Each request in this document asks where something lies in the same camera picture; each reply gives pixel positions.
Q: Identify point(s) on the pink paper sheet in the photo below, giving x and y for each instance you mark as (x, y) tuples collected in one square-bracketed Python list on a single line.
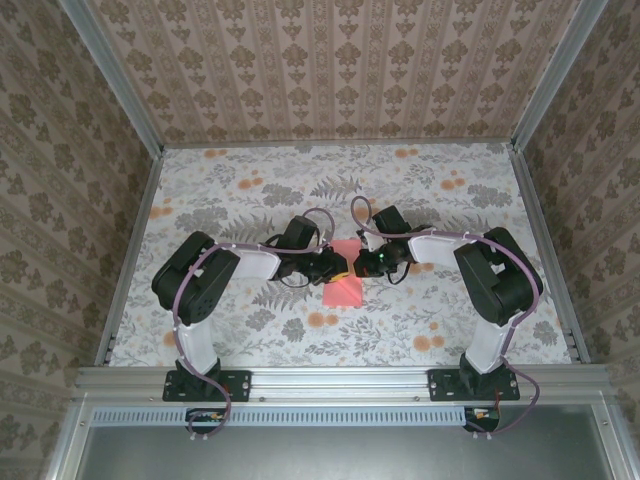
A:
[(345, 295)]

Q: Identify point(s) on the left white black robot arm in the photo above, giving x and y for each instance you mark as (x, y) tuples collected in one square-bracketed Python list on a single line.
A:
[(200, 345)]

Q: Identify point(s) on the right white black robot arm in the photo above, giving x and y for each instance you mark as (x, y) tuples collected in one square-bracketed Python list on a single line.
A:
[(487, 345)]

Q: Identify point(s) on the floral table cover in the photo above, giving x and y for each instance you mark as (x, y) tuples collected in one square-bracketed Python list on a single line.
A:
[(250, 165)]

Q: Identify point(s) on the grey metal panel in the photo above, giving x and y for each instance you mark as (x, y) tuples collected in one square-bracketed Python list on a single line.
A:
[(340, 455)]

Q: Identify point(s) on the black connector board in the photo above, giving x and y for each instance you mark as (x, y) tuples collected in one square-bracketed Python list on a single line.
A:
[(205, 417), (482, 416)]

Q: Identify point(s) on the aluminium front frame rail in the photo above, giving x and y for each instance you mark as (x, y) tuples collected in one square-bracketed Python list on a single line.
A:
[(340, 382)]

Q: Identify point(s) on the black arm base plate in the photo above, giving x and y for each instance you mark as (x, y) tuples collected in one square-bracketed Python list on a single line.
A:
[(442, 385), (240, 385)]

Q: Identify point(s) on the aluminium side rail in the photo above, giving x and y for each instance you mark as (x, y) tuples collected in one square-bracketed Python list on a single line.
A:
[(546, 250), (134, 250)]

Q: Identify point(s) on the aluminium corner post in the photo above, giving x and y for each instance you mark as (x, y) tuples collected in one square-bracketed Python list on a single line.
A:
[(555, 75), (115, 75)]

